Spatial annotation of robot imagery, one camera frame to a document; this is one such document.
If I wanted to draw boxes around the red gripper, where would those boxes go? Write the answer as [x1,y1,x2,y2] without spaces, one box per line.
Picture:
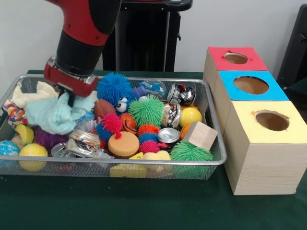
[44,56,99,107]

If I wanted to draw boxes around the mint green waffle cloth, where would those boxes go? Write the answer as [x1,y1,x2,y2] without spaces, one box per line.
[25,92,98,135]

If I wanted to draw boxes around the white cloth with colourful spots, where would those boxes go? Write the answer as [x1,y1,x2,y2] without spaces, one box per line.
[2,99,28,127]

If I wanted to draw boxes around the green spiky rubber ball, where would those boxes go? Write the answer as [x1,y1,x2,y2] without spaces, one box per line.
[170,141,214,179]
[128,94,165,127]

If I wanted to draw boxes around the shallow metal mesh bin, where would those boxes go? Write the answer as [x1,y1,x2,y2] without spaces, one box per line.
[0,74,227,180]

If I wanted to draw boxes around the wooden box with three holes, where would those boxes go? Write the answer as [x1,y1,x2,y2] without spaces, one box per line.
[202,46,304,195]

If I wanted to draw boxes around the cream waffle cloth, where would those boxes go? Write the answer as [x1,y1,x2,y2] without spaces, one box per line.
[11,80,59,108]

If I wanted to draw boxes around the blue spiky toy with eyes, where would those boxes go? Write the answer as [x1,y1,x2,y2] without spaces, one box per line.
[96,72,142,115]

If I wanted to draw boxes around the purple spiky rubber ball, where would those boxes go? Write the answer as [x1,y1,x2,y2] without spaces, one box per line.
[33,126,70,150]

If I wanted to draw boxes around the yellow foam ball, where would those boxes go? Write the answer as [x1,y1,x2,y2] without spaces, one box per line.
[18,143,48,173]

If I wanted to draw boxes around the light blue patterned ball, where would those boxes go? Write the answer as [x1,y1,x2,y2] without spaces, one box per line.
[0,140,21,166]

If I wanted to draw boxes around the dark green table cloth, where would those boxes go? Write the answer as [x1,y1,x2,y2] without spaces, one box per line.
[0,69,307,230]

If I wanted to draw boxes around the plain wooden cube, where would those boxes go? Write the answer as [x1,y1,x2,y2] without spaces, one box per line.
[184,121,219,152]

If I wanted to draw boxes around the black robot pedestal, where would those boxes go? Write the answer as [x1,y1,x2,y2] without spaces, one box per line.
[102,0,194,72]

